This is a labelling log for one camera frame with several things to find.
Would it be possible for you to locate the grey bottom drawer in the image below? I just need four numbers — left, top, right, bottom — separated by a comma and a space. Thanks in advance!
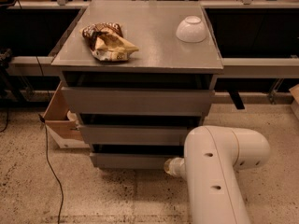
90, 145, 184, 170

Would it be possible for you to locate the grey drawer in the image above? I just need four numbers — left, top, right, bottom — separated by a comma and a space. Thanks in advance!
62, 87, 214, 116
79, 125, 192, 146
90, 145, 184, 170

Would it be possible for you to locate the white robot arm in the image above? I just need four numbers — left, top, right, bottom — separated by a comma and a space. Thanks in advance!
164, 126, 270, 224

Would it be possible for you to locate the grey middle drawer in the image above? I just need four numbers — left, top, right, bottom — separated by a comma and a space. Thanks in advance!
79, 125, 192, 146

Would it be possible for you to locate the grey drawer cabinet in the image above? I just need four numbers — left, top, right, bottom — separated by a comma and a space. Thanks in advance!
50, 0, 224, 161

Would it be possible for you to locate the grey top drawer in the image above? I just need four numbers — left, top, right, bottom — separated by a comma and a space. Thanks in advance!
62, 87, 214, 116

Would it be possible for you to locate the open wooden box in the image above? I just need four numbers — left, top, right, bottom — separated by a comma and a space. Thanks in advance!
43, 83, 88, 148

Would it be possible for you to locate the upturned white bowl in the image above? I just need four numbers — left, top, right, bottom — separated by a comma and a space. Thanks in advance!
176, 16, 206, 43

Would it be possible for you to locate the crumpled brown snack bag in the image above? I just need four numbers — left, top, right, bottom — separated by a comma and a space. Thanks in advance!
80, 22, 139, 62

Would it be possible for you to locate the black bracket under rail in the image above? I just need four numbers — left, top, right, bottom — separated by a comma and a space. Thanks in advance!
229, 91, 245, 110

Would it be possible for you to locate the black floor cable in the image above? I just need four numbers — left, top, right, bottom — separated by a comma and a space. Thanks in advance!
37, 113, 64, 224

